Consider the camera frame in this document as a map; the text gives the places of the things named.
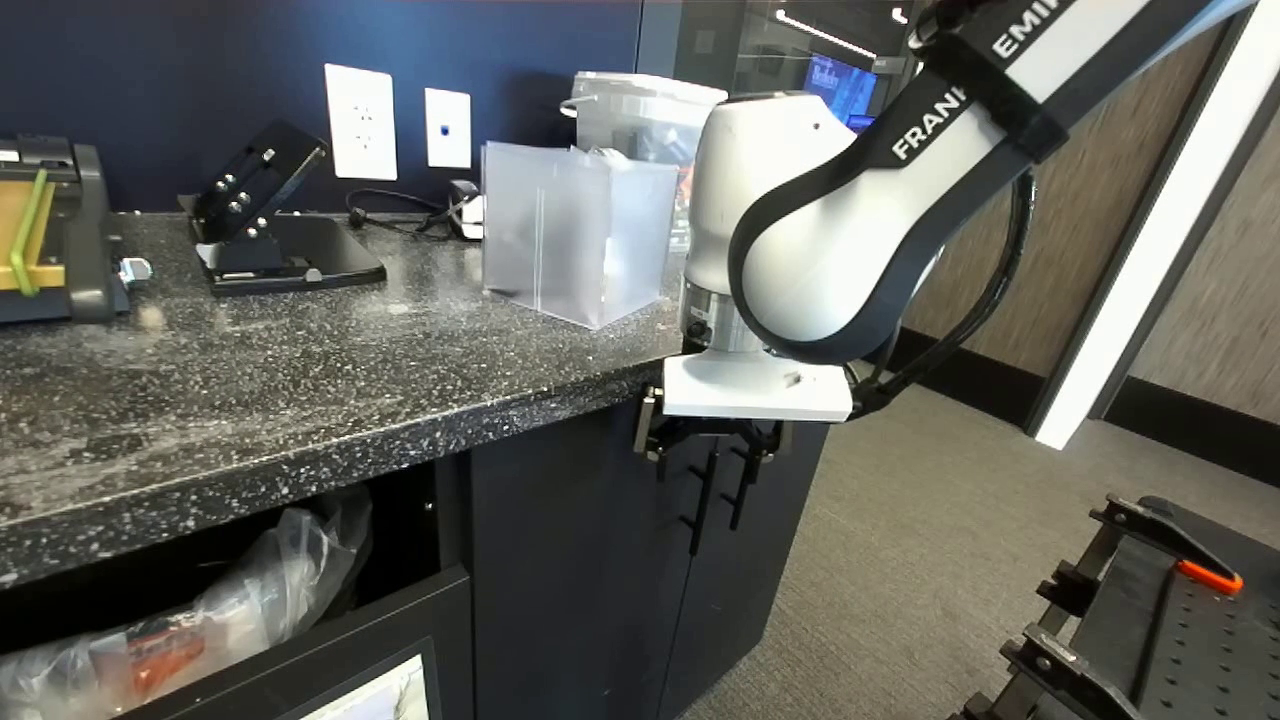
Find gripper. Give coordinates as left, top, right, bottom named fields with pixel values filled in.
left=633, top=385, right=794, bottom=469

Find dark cabinet door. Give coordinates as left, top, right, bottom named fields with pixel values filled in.
left=657, top=421, right=831, bottom=720
left=468, top=398, right=713, bottom=720

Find dark trash bin door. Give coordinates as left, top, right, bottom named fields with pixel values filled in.
left=0, top=566, right=474, bottom=720

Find frosted plastic box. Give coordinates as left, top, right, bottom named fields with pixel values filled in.
left=481, top=140, right=682, bottom=332

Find clear plastic container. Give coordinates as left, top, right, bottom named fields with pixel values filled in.
left=559, top=70, right=730, bottom=168

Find white power adapter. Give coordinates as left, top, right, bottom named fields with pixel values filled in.
left=447, top=179, right=487, bottom=242

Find monitor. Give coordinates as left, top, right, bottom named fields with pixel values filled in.
left=803, top=52, right=882, bottom=132

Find black clamp with orange tip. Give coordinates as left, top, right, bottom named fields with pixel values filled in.
left=1089, top=494, right=1247, bottom=598

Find black hole punch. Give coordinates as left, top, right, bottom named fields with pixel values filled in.
left=177, top=119, right=388, bottom=296

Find clear plastic trash bag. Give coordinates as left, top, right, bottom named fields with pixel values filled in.
left=0, top=488, right=374, bottom=720

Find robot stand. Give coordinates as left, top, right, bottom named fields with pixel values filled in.
left=948, top=493, right=1280, bottom=720

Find black binding machine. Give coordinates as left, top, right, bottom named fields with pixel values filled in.
left=0, top=134, right=154, bottom=325

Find black cabinet door handle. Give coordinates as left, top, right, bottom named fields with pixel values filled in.
left=680, top=440, right=723, bottom=557
left=726, top=446, right=765, bottom=532

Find black cable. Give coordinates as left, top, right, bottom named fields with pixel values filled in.
left=345, top=187, right=453, bottom=240

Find white switch plate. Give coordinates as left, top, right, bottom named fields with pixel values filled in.
left=424, top=87, right=473, bottom=170

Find white wall socket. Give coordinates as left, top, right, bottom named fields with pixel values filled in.
left=323, top=63, right=399, bottom=182

